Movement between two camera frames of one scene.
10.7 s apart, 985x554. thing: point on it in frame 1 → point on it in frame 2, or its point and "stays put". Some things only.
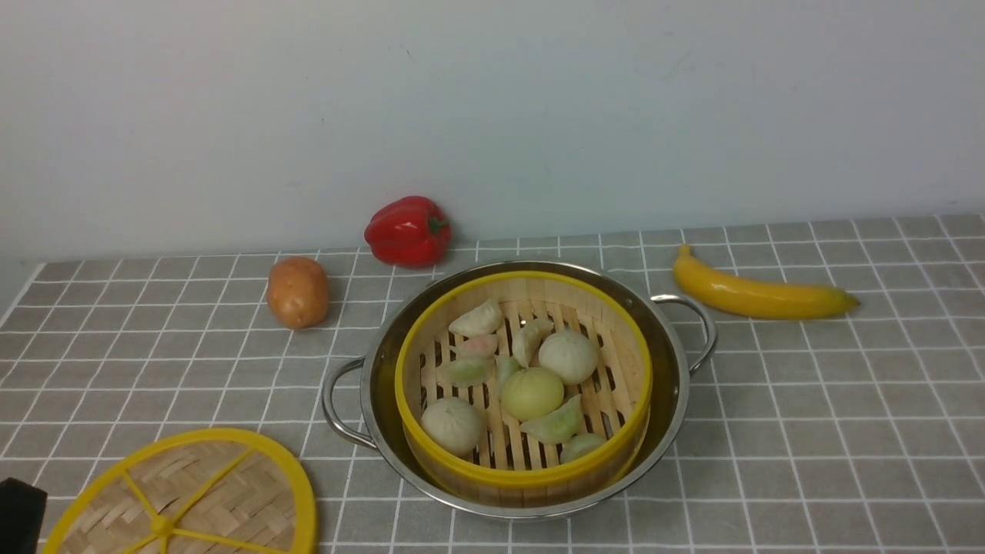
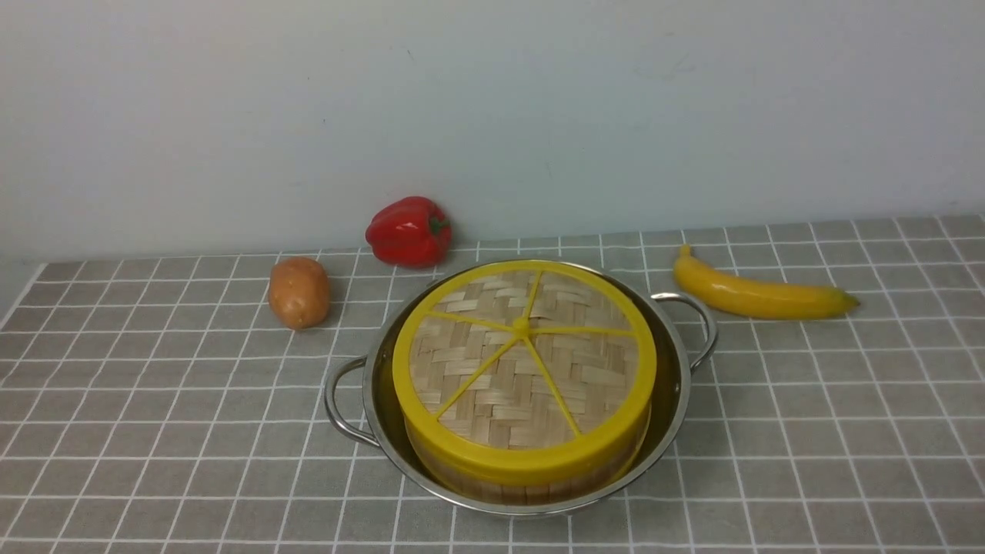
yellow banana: (755, 299) stays put
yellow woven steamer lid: (215, 491) → (523, 372)
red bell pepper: (410, 231) stays put
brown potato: (298, 292) stays put
